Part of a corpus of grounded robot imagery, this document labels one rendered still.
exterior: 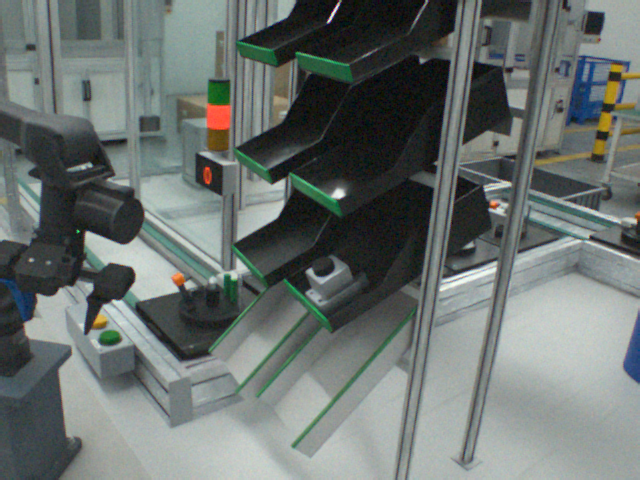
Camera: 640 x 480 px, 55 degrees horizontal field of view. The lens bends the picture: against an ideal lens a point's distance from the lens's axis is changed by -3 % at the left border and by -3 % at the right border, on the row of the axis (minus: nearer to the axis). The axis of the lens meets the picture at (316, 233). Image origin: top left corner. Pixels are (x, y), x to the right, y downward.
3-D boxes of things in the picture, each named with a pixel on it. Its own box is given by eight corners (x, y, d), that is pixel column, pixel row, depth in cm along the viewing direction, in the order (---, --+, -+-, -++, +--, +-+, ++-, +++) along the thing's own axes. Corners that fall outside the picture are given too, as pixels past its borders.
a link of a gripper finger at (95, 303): (97, 278, 83) (79, 297, 77) (123, 283, 83) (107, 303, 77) (93, 323, 85) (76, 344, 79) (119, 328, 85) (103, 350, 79)
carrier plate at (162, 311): (186, 364, 114) (186, 354, 114) (135, 310, 132) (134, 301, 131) (292, 330, 128) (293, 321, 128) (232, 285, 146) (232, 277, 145)
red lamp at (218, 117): (214, 129, 135) (214, 107, 133) (203, 125, 138) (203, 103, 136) (234, 127, 137) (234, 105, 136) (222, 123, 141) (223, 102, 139)
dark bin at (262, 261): (267, 290, 92) (248, 250, 89) (235, 256, 103) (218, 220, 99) (417, 198, 100) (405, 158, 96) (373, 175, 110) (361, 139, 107)
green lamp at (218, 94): (214, 106, 133) (214, 83, 131) (203, 102, 136) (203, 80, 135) (234, 105, 136) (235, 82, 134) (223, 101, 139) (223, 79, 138)
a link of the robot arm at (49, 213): (20, 158, 73) (78, 179, 70) (55, 152, 78) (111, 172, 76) (18, 212, 76) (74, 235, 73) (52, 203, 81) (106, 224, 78)
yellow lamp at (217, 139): (213, 152, 136) (214, 130, 135) (203, 147, 140) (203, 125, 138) (233, 150, 139) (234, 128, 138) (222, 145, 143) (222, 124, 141)
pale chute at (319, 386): (310, 459, 88) (291, 447, 85) (272, 407, 98) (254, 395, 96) (442, 312, 89) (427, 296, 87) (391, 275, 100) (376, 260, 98)
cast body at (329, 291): (326, 323, 83) (309, 283, 79) (311, 308, 87) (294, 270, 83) (377, 289, 85) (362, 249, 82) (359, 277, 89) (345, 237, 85)
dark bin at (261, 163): (271, 185, 87) (252, 139, 83) (237, 161, 97) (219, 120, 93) (429, 97, 94) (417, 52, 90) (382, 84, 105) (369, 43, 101)
